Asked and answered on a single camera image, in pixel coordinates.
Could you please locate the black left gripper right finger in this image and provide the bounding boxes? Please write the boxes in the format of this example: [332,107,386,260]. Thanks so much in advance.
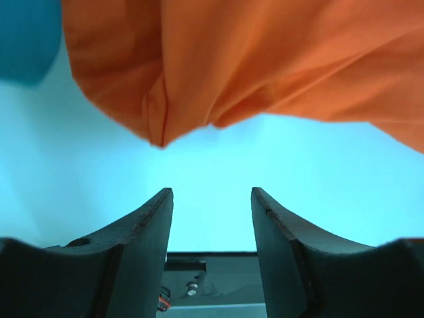
[251,187,423,317]

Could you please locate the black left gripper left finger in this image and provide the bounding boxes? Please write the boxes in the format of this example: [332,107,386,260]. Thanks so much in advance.
[1,188,173,317]

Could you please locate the orange t-shirt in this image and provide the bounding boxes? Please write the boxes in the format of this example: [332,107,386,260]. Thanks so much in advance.
[62,0,423,151]

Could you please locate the teal t-shirt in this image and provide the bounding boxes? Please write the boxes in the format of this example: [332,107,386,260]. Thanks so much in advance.
[1,0,62,86]

